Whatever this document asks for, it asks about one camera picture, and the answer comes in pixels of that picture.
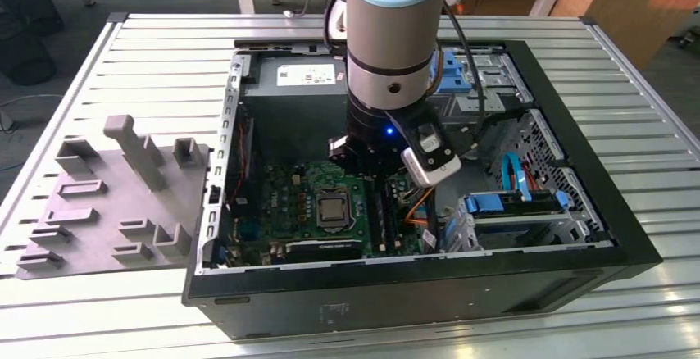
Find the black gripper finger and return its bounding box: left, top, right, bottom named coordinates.
left=326, top=136, right=379, bottom=180

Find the grey power supply unit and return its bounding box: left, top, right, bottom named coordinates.
left=243, top=56, right=351, bottom=163

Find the CPU socket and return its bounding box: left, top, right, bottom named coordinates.
left=312, top=186, right=356, bottom=237

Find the silver CPU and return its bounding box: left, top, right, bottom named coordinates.
left=318, top=198, right=350, bottom=225

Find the black case fan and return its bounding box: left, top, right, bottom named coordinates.
left=235, top=112, right=259, bottom=212

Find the green motherboard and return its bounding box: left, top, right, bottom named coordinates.
left=223, top=161, right=434, bottom=268

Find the silver metal disk bay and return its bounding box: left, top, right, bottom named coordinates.
left=440, top=194, right=595, bottom=253
left=426, top=49, right=535, bottom=125

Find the black graphics card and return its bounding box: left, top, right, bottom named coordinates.
left=283, top=239, right=366, bottom=265

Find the hard disk in blue carrier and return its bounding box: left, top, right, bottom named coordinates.
left=463, top=193, right=570, bottom=217

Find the grey parts rack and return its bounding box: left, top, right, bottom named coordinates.
left=11, top=113, right=218, bottom=281

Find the black PC case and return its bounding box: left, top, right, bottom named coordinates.
left=180, top=39, right=667, bottom=342

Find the wooden cabinet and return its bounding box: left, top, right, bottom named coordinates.
left=584, top=0, right=700, bottom=71

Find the black chair caster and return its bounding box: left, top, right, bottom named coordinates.
left=670, top=26, right=700, bottom=51

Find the black office chair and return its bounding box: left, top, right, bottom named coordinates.
left=0, top=0, right=66, bottom=86

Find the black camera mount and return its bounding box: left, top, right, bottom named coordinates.
left=382, top=104, right=466, bottom=167

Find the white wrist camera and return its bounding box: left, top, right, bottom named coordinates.
left=400, top=145, right=464, bottom=189

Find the blue plastic drive bracket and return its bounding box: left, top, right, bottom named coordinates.
left=431, top=49, right=472, bottom=94

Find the black camera cable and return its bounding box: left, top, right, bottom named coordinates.
left=440, top=2, right=488, bottom=151

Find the orange flat data wire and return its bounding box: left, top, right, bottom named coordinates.
left=404, top=194, right=436, bottom=225

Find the dark cable bundle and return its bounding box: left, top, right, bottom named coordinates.
left=464, top=107, right=535, bottom=159

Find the blue flat data wire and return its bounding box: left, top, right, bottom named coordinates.
left=500, top=152, right=535, bottom=202

